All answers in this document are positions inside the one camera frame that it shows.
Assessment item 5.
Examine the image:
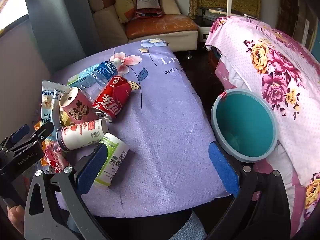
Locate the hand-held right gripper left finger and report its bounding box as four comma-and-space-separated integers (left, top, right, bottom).
24, 144, 110, 240

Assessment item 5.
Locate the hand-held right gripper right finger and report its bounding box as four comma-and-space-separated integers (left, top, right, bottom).
207, 141, 292, 240

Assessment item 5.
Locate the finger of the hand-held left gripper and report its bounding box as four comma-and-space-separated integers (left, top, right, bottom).
5, 124, 31, 147
25, 122, 55, 147

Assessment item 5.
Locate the white green-label can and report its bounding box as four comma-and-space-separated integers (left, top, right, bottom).
94, 132, 130, 187

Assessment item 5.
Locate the orange red snack packet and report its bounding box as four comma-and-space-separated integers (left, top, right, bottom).
40, 141, 72, 174

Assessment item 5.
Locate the pink cartoon can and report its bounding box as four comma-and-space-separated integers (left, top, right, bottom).
59, 87, 100, 125

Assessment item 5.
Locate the teal round bin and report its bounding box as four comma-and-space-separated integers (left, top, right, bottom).
210, 89, 278, 163

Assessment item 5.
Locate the red soda can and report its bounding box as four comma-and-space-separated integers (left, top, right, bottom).
91, 75, 132, 123

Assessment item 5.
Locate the clear blue-label plastic bottle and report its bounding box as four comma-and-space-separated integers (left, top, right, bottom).
79, 58, 122, 102

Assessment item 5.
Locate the person's left hand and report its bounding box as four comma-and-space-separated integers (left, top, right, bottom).
7, 204, 25, 234

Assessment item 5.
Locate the white pink-label can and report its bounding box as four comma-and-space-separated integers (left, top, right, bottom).
56, 119, 109, 152

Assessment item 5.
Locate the light blue towel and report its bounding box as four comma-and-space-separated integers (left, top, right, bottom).
172, 211, 208, 240

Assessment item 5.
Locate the purple floral blanket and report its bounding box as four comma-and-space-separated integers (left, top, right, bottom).
51, 39, 232, 218

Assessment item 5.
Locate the pink floral quilt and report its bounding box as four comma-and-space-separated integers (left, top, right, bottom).
205, 16, 320, 238

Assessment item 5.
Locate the grey curtain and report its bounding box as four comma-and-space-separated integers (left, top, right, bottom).
22, 0, 97, 80

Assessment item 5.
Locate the beige sofa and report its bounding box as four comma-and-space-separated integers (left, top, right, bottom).
89, 0, 199, 53

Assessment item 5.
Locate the window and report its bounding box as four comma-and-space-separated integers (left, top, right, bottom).
0, 0, 29, 34

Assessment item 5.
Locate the black side table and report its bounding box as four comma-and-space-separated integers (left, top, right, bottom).
196, 6, 258, 43

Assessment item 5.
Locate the yellow pillow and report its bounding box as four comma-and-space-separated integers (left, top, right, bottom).
115, 0, 138, 24

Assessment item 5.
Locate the orange seat cushion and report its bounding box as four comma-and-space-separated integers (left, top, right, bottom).
125, 15, 199, 40

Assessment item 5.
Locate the white pillow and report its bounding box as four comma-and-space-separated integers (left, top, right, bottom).
160, 0, 181, 15

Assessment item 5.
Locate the brown wooden cabinet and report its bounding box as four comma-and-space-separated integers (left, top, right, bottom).
276, 0, 320, 58

